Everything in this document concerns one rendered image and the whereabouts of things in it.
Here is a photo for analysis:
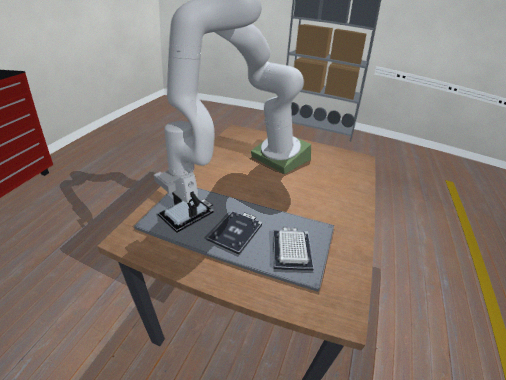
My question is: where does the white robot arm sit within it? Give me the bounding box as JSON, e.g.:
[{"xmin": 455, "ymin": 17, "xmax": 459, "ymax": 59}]
[{"xmin": 154, "ymin": 0, "xmax": 304, "ymax": 193}]

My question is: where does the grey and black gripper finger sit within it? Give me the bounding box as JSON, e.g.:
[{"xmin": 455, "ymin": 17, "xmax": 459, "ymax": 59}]
[
  {"xmin": 172, "ymin": 192, "xmax": 182, "ymax": 205},
  {"xmin": 187, "ymin": 191, "xmax": 200, "ymax": 218}
]

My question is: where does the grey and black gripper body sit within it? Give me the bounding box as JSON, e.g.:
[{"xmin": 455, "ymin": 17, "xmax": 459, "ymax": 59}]
[{"xmin": 173, "ymin": 172, "xmax": 198, "ymax": 203}]

